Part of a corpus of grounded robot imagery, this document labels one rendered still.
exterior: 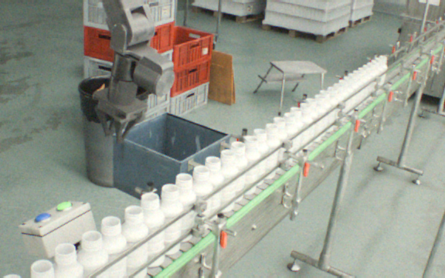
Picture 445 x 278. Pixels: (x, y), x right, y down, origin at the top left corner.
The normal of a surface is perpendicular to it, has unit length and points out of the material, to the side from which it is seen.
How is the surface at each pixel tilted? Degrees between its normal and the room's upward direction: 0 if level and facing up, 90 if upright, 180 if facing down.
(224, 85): 99
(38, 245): 90
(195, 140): 90
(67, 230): 70
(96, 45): 90
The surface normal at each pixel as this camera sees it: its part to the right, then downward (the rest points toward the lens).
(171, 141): -0.55, 0.30
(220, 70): -0.53, 0.50
